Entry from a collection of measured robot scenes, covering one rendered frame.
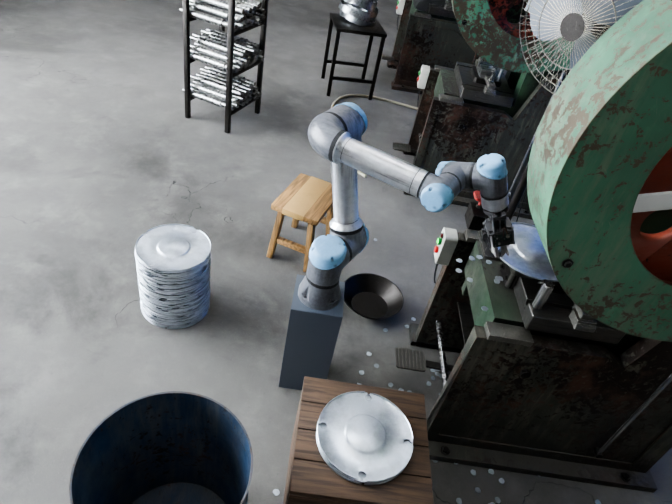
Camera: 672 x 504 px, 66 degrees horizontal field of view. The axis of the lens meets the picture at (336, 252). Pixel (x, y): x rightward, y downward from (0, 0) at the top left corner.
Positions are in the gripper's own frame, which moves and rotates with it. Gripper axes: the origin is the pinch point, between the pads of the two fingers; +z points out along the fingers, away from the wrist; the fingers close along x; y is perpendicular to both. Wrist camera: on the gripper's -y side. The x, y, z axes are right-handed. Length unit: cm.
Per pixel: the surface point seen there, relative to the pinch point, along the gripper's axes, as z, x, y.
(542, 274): 6.6, 11.2, 6.1
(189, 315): 23, -124, -22
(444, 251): 18.0, -15.9, -26.5
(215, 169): 23, -139, -147
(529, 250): 5.4, 10.1, -4.5
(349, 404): 22, -54, 32
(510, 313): 16.5, 0.0, 10.8
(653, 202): -41, 24, 39
